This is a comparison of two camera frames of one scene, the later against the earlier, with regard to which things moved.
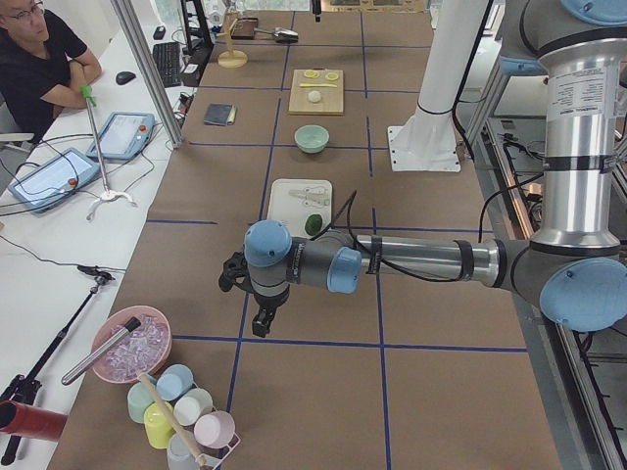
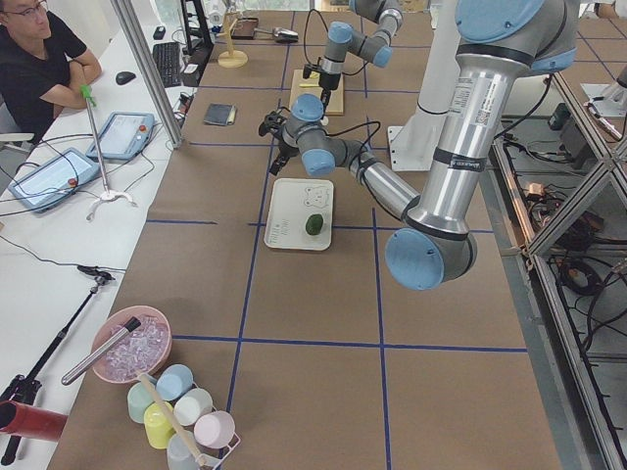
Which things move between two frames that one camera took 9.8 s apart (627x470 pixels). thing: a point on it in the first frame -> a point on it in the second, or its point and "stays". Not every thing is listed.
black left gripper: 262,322 -> 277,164
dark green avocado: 313,224 stays
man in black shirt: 44,63 stays
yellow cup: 158,428 stays
